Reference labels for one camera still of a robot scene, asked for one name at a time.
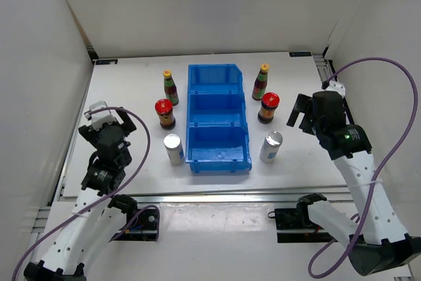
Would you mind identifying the red-lid sauce jar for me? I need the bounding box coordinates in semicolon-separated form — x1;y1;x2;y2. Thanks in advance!
258;92;280;124
155;99;176;130

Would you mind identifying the silver can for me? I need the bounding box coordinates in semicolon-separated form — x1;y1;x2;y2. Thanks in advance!
259;131;284;163
163;134;185;165

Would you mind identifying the tall sauce bottle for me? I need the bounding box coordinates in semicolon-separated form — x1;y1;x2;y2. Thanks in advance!
163;70;179;106
252;63;270;101

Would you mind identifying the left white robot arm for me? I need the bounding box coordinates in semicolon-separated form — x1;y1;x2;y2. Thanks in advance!
24;101;139;280

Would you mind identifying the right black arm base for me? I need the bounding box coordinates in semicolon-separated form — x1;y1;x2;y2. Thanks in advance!
267;208;333;243

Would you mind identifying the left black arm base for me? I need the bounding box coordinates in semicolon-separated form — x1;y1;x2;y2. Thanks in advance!
111;205;161;242

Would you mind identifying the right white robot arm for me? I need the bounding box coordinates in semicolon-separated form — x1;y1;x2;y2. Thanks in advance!
287;91;420;276

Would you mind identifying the right black table label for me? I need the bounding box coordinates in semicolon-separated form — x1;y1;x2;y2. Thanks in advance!
289;51;312;57

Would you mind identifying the black table label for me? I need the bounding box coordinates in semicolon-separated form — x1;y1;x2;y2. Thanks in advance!
289;51;312;57
95;59;118;65

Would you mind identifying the left black table label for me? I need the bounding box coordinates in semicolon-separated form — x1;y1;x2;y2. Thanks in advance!
95;59;118;65

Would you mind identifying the blue three-compartment plastic bin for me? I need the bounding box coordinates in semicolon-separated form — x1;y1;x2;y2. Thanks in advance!
186;64;252;174

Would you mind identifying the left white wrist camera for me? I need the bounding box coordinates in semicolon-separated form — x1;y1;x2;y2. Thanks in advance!
89;100;117;131

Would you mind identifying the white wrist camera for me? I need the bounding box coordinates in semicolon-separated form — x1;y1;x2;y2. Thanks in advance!
322;80;346;99
89;100;117;131

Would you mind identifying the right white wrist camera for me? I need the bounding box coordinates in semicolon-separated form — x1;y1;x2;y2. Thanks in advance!
322;80;346;99

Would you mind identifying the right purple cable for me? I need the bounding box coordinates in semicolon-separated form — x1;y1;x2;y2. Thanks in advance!
307;57;420;278

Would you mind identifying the purple cable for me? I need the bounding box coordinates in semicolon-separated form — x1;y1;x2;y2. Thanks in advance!
307;57;420;278
11;106;162;281

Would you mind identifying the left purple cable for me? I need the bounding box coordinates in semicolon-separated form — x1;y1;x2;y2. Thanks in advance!
11;106;162;281

